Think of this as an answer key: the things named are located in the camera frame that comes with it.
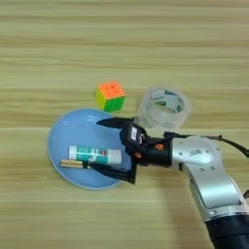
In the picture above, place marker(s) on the small black box white label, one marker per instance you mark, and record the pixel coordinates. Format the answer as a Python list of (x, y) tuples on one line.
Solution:
[(133, 137)]

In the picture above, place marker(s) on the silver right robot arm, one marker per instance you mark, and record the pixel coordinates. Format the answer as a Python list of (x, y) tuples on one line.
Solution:
[(210, 181)]

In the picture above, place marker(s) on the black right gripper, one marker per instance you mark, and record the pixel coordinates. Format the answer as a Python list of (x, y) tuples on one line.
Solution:
[(159, 152)]

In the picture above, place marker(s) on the blue round plate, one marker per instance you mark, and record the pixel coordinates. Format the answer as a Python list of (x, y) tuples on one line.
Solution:
[(71, 133)]

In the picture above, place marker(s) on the white teal glue stick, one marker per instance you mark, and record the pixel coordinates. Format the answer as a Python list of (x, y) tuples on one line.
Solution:
[(97, 155)]

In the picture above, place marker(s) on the clear adhesive tape roll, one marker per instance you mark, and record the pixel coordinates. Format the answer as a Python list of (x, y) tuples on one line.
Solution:
[(162, 107)]

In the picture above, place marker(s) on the orange green puzzle cube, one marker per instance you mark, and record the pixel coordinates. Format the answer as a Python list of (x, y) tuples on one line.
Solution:
[(110, 95)]

